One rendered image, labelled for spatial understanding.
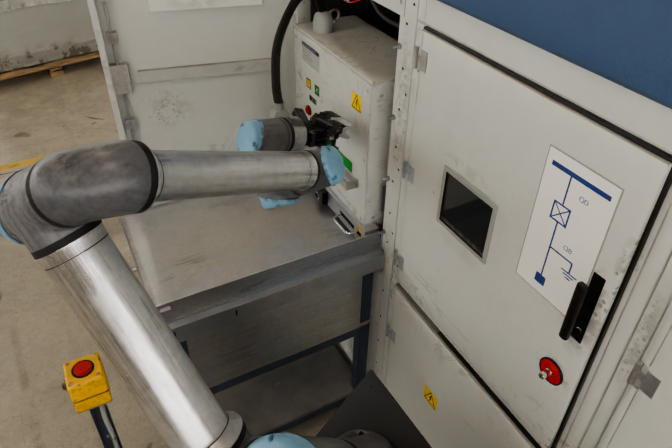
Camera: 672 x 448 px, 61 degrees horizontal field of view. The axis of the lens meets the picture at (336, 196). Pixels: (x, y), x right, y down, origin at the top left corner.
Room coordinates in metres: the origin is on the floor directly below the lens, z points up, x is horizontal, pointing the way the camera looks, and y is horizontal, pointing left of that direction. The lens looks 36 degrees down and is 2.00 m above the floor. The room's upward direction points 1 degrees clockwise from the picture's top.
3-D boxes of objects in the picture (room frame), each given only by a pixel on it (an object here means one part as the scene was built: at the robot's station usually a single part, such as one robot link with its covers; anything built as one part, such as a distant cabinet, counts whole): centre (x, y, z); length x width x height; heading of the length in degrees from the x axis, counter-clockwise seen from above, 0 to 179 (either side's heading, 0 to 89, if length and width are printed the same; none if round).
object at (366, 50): (1.68, -0.19, 1.15); 0.51 x 0.50 x 0.48; 118
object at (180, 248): (1.41, 0.29, 0.82); 0.68 x 0.62 x 0.06; 119
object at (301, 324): (1.41, 0.29, 0.46); 0.64 x 0.58 x 0.66; 119
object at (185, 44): (1.81, 0.45, 1.21); 0.63 x 0.07 x 0.74; 107
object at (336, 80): (1.56, 0.03, 1.15); 0.48 x 0.01 x 0.48; 28
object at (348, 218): (1.56, 0.02, 0.89); 0.54 x 0.05 x 0.06; 28
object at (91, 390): (0.83, 0.58, 0.85); 0.08 x 0.08 x 0.10; 29
